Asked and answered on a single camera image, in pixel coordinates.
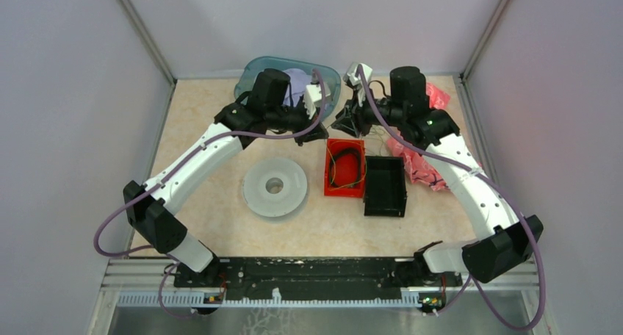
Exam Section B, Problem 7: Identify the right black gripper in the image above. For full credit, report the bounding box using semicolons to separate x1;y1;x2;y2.
331;84;405;138

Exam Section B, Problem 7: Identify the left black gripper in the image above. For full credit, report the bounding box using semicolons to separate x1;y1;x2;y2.
267;96;330;146

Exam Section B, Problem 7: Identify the grey plastic cable spool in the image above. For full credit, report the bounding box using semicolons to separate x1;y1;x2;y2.
242;157;309;223

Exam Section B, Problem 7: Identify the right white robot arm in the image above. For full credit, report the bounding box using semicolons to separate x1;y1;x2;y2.
333;63;544;285

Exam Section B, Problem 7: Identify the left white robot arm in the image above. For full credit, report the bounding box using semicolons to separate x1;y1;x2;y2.
123;68;328;287

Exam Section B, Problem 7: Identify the red plastic bin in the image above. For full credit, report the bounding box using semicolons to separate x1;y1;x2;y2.
323;138;366;198

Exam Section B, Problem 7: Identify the purple cloth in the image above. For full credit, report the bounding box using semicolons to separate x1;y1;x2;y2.
284;68;312;107

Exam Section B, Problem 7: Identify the black plastic bin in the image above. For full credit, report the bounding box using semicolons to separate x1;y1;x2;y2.
364;156;408;218

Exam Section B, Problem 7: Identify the pink patterned cloth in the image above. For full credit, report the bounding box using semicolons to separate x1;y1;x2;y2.
386;82;450;191

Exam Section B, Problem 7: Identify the teal plastic basin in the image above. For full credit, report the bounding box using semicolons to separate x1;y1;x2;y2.
234;56;342;120

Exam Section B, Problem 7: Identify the black cable coil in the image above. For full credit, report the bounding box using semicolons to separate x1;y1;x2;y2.
328;148;365;189

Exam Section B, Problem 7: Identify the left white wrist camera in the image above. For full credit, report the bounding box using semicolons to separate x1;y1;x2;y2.
303;82;333;120

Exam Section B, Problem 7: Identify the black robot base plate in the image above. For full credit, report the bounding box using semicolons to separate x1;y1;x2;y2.
173;257;463;301

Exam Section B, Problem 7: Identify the grey slotted cable duct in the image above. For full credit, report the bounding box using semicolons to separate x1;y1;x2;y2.
117;291;442;309

